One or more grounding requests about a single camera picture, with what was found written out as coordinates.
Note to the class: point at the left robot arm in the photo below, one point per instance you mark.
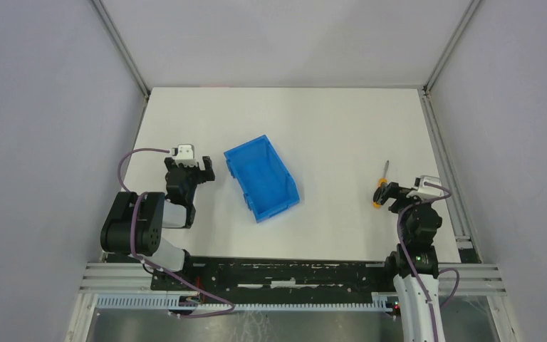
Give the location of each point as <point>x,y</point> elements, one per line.
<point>135,222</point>

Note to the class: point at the right side aluminium rail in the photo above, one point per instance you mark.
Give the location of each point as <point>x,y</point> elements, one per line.
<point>461,223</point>

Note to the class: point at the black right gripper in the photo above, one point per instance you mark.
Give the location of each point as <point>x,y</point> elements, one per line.
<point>393,194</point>

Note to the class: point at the aluminium corner post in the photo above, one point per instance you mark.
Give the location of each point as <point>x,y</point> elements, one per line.
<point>120,46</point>
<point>452,42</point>

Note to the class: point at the blue plastic bin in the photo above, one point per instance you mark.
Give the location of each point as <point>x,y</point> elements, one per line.
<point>267,186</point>

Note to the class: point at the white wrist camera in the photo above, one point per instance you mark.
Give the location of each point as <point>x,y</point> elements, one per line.
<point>183,155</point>
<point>426,187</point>

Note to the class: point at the white slotted cable duct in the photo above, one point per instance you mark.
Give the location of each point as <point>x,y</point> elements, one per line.
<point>176,302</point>

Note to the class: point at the left aluminium corner post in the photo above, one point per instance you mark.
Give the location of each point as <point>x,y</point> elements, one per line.
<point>120,46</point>

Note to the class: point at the right aluminium corner post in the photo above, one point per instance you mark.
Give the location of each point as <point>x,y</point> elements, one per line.
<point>452,42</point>

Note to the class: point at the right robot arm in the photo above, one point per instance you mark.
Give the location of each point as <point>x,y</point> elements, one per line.
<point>414,265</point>

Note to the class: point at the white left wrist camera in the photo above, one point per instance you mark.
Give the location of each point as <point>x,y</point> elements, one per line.
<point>183,155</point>

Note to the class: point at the aluminium front frame rail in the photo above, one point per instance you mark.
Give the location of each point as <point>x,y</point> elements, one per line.
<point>475,280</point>

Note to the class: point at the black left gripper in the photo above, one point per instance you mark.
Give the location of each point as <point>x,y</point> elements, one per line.
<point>188,172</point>

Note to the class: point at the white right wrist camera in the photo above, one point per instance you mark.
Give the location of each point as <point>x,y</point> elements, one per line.
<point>426,187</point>

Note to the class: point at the yellow black screwdriver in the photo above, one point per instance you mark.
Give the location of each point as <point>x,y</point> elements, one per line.
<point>381,182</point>

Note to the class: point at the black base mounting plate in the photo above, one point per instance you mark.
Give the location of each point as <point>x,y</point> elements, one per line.
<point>285,281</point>

